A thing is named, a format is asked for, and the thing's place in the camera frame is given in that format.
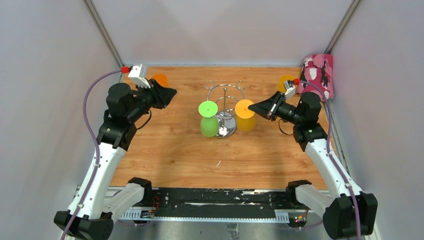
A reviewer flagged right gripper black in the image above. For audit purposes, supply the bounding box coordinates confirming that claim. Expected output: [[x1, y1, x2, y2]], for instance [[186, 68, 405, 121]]
[[248, 91, 303, 126]]

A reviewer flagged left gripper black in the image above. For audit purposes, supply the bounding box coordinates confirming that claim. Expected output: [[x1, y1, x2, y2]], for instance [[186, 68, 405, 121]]
[[127, 78, 177, 123]]

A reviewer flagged orange wine glass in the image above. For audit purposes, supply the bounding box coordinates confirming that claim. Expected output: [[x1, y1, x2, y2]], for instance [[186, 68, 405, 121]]
[[151, 73, 169, 87]]

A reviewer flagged yellow wine glass front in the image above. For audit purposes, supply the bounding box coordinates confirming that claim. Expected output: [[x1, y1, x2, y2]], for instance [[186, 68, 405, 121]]
[[234, 99, 256, 132]]

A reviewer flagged yellow wine glass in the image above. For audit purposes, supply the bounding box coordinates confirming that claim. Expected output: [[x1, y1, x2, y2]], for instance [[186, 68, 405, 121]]
[[277, 74, 296, 93], [234, 99, 256, 132]]

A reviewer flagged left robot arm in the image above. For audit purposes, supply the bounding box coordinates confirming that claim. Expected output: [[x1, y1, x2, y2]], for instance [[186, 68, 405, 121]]
[[53, 79, 178, 240]]

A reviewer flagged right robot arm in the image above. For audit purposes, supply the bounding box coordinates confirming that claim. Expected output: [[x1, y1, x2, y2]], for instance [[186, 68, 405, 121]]
[[247, 91, 378, 240]]

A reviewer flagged chrome wine glass rack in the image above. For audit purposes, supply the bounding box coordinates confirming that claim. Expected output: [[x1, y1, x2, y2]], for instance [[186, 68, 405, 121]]
[[203, 80, 245, 139]]

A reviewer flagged green wine glass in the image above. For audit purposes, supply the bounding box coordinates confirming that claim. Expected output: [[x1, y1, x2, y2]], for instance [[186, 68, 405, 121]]
[[198, 100, 219, 137]]

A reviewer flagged pink camouflage cloth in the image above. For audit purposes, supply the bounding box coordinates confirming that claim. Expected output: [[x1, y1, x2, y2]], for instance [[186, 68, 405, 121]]
[[296, 53, 335, 102]]

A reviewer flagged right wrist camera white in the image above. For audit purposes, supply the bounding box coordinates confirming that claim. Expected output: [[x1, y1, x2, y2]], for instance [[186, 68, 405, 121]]
[[283, 80, 296, 101]]

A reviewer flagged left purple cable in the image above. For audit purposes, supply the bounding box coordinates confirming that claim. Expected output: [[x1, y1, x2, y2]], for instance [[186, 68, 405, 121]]
[[59, 66, 153, 240]]

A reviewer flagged purple cable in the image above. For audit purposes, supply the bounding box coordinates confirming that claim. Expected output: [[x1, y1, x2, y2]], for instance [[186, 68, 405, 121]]
[[293, 78, 363, 240], [59, 66, 153, 240]]

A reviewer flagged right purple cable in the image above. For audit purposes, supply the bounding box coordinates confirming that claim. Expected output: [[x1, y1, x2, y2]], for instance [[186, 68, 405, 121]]
[[293, 78, 363, 240]]

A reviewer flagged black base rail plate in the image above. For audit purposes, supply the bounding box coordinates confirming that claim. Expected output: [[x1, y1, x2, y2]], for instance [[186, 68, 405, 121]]
[[136, 187, 311, 220]]

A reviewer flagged aluminium frame rail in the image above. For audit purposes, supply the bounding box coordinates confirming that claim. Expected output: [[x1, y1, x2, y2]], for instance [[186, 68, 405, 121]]
[[74, 186, 332, 223]]

